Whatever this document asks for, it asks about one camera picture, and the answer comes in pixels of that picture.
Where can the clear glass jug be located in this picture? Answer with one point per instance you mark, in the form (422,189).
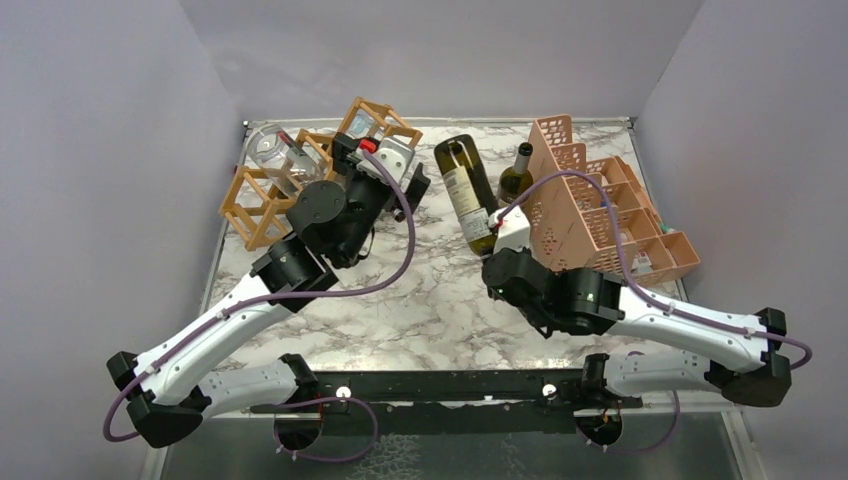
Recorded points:
(285,163)

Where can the dark wine bottle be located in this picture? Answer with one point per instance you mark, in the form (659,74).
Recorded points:
(469,190)

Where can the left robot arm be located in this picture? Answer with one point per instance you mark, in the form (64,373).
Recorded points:
(167,391)

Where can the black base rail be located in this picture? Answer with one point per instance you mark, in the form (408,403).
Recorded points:
(447,402)

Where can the wooden wine rack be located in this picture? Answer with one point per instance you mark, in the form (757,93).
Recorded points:
(255,208)

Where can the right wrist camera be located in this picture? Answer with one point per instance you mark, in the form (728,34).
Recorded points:
(387,152)

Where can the green wine bottle silver neck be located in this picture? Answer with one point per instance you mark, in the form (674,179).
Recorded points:
(516,179)

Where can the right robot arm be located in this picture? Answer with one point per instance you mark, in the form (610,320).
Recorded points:
(736,356)

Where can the pink plastic organizer rack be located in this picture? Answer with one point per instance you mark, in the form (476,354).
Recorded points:
(593,211)

